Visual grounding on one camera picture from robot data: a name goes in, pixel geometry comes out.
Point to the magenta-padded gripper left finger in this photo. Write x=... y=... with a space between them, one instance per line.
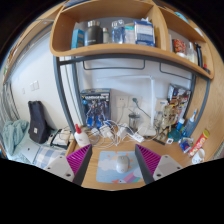
x=61 y=166

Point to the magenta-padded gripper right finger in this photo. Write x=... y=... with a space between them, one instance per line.
x=163 y=166

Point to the grey white computer mouse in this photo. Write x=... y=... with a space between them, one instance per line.
x=122 y=164

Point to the pastel sun cloud mouse pad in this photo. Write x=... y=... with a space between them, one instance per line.
x=106 y=166

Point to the plaid bedding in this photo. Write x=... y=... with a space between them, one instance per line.
x=48 y=155

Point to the black ruler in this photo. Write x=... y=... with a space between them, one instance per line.
x=158 y=141

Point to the small white square clock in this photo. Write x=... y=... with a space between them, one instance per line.
x=169 y=141

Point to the teal round dish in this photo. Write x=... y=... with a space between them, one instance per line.
x=174 y=135

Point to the white red-capped pump bottle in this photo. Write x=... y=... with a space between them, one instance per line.
x=81 y=138

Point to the white cup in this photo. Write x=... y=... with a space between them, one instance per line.
x=199 y=156

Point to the white power strip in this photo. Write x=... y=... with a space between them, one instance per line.
x=137 y=137

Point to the red yellow chips can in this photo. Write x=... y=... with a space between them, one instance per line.
x=199 y=143

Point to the blue white-capped can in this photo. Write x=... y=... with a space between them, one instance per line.
x=180 y=125

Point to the brown tree creature figure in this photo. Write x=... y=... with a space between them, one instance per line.
x=168 y=120

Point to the blue spray bottle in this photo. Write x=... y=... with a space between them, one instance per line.
x=189 y=126

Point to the black bag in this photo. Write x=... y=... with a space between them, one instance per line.
x=38 y=123

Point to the steel cup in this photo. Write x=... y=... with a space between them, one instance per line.
x=134 y=121

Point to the large white power adapter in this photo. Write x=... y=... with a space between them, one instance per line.
x=121 y=132

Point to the teal blanket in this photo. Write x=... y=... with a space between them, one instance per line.
x=15 y=135

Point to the small white charger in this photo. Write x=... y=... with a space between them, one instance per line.
x=106 y=131

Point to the blue robot model kit box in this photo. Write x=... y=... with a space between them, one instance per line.
x=96 y=106

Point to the printed figure packaging box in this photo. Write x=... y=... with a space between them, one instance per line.
x=180 y=96

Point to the wooden shelf unit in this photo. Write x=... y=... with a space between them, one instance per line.
x=110 y=50

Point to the beige wall card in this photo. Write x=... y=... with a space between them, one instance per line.
x=161 y=104

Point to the white wall socket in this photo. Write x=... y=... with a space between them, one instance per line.
x=122 y=102

